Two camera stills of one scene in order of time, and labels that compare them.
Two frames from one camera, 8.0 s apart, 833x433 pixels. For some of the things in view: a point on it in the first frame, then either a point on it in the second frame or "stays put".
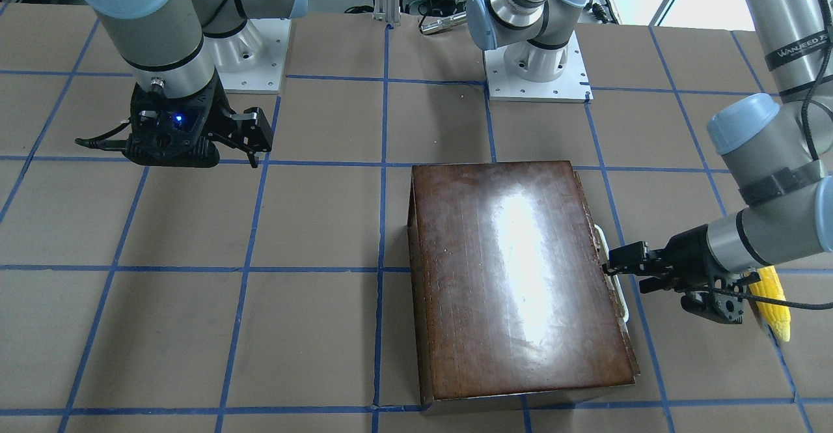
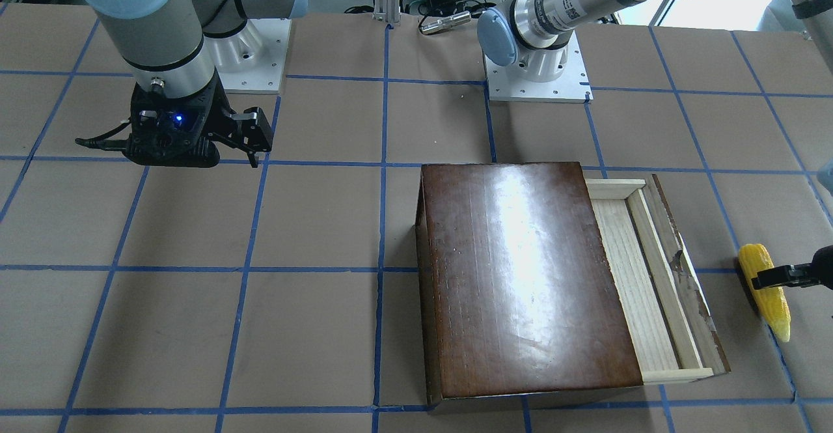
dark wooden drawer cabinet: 511,293 stays put
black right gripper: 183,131 stays put
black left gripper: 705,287 -> 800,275
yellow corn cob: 776,314 stays put
